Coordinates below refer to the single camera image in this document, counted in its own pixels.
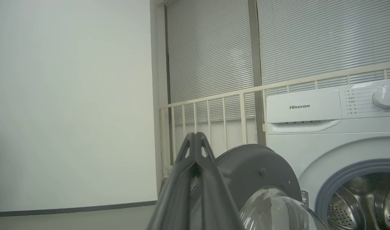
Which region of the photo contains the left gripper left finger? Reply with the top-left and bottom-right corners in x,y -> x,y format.
147,132 -> 197,230

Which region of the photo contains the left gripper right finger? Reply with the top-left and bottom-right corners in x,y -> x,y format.
189,132 -> 246,230

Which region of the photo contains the black round glass washer door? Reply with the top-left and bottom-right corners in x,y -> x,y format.
214,144 -> 330,230

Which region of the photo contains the white front-load washing machine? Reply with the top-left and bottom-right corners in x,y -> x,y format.
265,78 -> 390,230

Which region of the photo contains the cream metal railing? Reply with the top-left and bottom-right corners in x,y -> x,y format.
159,61 -> 390,178

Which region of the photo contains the white Hisense detergent drawer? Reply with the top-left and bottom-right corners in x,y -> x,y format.
266,89 -> 342,124

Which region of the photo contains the grey narrow window blind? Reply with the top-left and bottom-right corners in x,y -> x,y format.
166,0 -> 255,125

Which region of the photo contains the white round washer dial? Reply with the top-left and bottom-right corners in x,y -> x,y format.
372,84 -> 390,109

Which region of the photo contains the grey wide window blind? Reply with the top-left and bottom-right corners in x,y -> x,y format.
257,0 -> 390,96

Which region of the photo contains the grey window frame post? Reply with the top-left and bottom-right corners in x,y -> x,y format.
247,0 -> 267,146

